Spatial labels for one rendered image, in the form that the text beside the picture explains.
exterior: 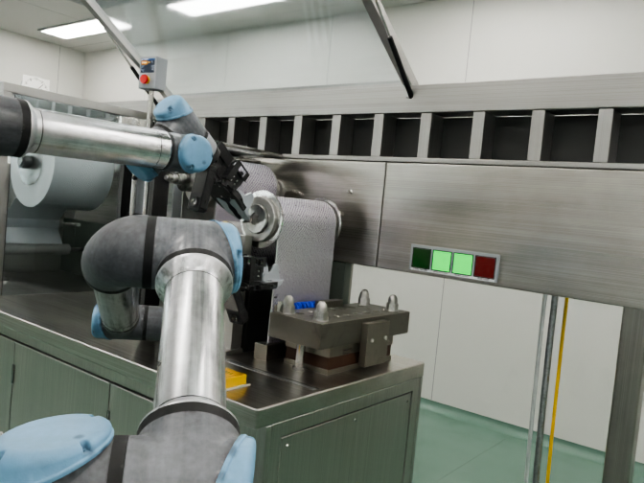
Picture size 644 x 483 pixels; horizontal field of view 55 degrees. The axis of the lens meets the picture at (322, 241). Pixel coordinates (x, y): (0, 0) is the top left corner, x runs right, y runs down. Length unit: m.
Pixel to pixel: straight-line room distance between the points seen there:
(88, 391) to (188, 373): 0.98
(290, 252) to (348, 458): 0.52
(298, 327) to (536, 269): 0.58
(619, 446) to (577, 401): 2.31
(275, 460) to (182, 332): 0.55
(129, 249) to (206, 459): 0.40
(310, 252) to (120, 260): 0.78
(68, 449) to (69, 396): 1.16
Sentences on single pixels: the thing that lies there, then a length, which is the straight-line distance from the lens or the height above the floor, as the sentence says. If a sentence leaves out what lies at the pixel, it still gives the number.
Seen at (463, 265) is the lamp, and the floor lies 1.18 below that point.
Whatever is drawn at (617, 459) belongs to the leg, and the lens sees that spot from 1.74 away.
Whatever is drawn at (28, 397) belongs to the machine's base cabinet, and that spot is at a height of 0.67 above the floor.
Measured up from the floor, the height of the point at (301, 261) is 1.15.
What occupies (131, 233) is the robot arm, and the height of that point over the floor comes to 1.23.
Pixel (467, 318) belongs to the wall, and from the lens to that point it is 4.20.
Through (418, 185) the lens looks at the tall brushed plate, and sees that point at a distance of 1.69.
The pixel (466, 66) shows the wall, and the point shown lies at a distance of 4.36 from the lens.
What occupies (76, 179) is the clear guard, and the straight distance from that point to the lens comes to 2.39.
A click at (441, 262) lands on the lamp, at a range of 1.64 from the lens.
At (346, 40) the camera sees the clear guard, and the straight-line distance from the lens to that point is 1.78.
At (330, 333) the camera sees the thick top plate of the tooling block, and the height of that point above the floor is 1.00.
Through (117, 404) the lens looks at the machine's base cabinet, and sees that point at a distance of 1.62.
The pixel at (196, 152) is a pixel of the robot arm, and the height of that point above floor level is 1.38.
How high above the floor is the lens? 1.29
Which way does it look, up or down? 3 degrees down
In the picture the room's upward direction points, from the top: 5 degrees clockwise
